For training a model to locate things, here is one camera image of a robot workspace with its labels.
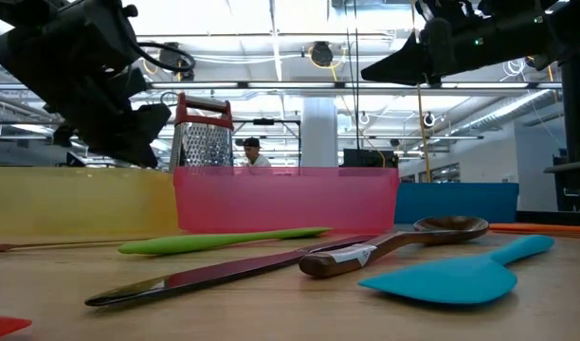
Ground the blue plastic bin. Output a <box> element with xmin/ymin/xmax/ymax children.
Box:
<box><xmin>393</xmin><ymin>182</ymin><xmax>520</xmax><ymax>225</ymax></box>

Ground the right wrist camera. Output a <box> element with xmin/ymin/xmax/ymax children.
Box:
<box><xmin>412</xmin><ymin>0</ymin><xmax>490</xmax><ymax>34</ymax></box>

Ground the box grater red handle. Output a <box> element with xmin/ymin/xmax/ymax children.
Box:
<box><xmin>168</xmin><ymin>92</ymin><xmax>236</xmax><ymax>170</ymax></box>

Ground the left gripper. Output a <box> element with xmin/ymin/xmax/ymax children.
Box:
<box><xmin>22</xmin><ymin>35</ymin><xmax>161</xmax><ymax>170</ymax></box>

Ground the black table knife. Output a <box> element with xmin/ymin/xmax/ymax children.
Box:
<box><xmin>83</xmin><ymin>233</ymin><xmax>377</xmax><ymax>308</ymax></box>

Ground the black metal workstation frame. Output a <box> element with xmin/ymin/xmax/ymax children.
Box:
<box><xmin>232</xmin><ymin>117</ymin><xmax>302</xmax><ymax>171</ymax></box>

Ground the black hanging cable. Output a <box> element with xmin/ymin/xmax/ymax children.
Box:
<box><xmin>353</xmin><ymin>0</ymin><xmax>361</xmax><ymax>152</ymax></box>

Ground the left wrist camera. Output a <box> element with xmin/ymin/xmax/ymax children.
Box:
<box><xmin>136</xmin><ymin>102</ymin><xmax>173</xmax><ymax>144</ymax></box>

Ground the pink plastic bin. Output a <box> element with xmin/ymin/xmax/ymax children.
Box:
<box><xmin>172</xmin><ymin>165</ymin><xmax>401</xmax><ymax>235</ymax></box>

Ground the white building column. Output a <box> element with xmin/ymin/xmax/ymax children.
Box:
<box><xmin>300</xmin><ymin>97</ymin><xmax>339</xmax><ymax>172</ymax></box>

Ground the black aluminium table frame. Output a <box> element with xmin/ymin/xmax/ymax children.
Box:
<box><xmin>516</xmin><ymin>209</ymin><xmax>580</xmax><ymax>224</ymax></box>

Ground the green silicone spatula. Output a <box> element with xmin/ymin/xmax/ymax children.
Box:
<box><xmin>117</xmin><ymin>226</ymin><xmax>333</xmax><ymax>256</ymax></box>

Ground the red silicone spatula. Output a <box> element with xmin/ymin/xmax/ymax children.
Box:
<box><xmin>0</xmin><ymin>314</ymin><xmax>34</xmax><ymax>341</ymax></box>

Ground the blue silicone spatula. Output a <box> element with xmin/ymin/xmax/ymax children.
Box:
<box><xmin>357</xmin><ymin>234</ymin><xmax>556</xmax><ymax>306</ymax></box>

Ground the black monitor pole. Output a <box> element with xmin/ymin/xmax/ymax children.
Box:
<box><xmin>560</xmin><ymin>51</ymin><xmax>580</xmax><ymax>165</ymax></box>

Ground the person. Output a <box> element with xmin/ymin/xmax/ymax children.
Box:
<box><xmin>242</xmin><ymin>135</ymin><xmax>273</xmax><ymax>168</ymax></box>

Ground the black cabinet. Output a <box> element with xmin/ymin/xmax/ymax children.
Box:
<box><xmin>339</xmin><ymin>148</ymin><xmax>399</xmax><ymax>172</ymax></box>

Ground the grey desk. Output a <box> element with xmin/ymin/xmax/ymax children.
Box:
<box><xmin>543</xmin><ymin>159</ymin><xmax>580</xmax><ymax>189</ymax></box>

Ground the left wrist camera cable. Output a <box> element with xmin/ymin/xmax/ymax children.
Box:
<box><xmin>128</xmin><ymin>41</ymin><xmax>197</xmax><ymax>73</ymax></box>

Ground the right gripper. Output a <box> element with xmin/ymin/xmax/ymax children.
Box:
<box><xmin>360</xmin><ymin>13</ymin><xmax>556</xmax><ymax>87</ymax></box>

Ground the orange silicone spatula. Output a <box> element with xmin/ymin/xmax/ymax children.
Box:
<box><xmin>487</xmin><ymin>222</ymin><xmax>580</xmax><ymax>240</ymax></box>

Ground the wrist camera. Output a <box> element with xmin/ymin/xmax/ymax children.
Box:
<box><xmin>136</xmin><ymin>102</ymin><xmax>173</xmax><ymax>144</ymax></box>
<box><xmin>412</xmin><ymin>0</ymin><xmax>490</xmax><ymax>34</ymax></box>

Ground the dark wooden spoon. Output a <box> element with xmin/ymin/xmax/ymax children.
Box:
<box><xmin>298</xmin><ymin>214</ymin><xmax>491</xmax><ymax>279</ymax></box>

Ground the yellow hanging cable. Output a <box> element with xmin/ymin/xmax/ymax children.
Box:
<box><xmin>415</xmin><ymin>84</ymin><xmax>433</xmax><ymax>184</ymax></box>

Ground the yellow plastic bin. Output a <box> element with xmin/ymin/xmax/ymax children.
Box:
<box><xmin>0</xmin><ymin>165</ymin><xmax>180</xmax><ymax>238</ymax></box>

